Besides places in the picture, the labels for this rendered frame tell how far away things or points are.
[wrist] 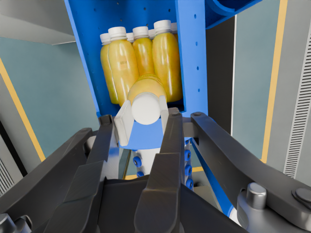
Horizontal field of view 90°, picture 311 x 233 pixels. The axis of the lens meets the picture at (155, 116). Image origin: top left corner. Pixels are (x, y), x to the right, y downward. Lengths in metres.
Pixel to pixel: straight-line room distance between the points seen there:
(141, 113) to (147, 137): 0.10
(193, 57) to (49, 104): 1.68
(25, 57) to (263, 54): 2.13
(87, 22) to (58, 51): 1.25
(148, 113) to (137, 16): 0.40
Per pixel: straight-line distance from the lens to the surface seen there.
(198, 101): 0.33
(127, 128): 0.17
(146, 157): 0.70
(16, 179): 2.28
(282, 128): 2.16
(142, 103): 0.20
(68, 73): 1.69
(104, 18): 0.53
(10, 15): 0.96
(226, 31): 1.48
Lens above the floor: 1.50
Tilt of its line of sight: 70 degrees down
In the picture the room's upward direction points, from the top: 177 degrees clockwise
